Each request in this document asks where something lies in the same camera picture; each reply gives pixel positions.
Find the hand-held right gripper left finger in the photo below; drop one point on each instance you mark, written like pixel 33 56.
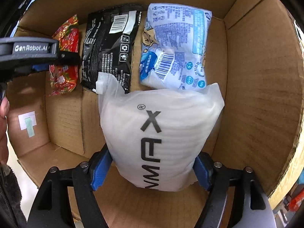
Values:
pixel 101 171

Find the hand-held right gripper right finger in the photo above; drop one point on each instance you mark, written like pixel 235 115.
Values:
pixel 201 171

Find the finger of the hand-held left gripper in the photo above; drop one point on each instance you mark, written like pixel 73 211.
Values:
pixel 68 58

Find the red floral snack packet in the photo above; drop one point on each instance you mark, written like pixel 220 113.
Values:
pixel 65 57

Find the white frosted snack pouch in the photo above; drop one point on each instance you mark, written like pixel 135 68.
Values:
pixel 161 133

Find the cardboard box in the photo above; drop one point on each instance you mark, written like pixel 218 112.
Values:
pixel 249 87

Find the person's left hand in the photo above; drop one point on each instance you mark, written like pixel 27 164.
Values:
pixel 3 114

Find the black snack packet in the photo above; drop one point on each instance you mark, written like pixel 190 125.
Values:
pixel 110 47

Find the white label with green tape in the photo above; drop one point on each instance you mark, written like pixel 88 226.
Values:
pixel 28 122

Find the person's dark sleeve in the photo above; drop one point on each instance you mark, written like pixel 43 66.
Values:
pixel 10 194

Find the blue and white snack packet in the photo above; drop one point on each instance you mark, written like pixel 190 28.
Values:
pixel 174 47

